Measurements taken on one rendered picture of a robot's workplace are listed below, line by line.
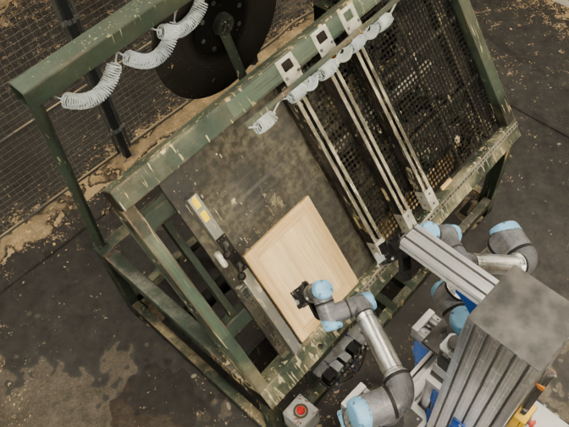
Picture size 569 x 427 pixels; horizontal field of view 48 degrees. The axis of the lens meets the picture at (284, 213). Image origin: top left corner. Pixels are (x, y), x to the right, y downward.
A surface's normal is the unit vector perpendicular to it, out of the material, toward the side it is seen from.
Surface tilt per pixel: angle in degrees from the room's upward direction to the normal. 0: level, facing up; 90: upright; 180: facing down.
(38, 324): 0
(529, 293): 0
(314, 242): 56
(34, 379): 0
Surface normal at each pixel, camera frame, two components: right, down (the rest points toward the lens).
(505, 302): -0.07, -0.57
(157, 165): 0.57, 0.11
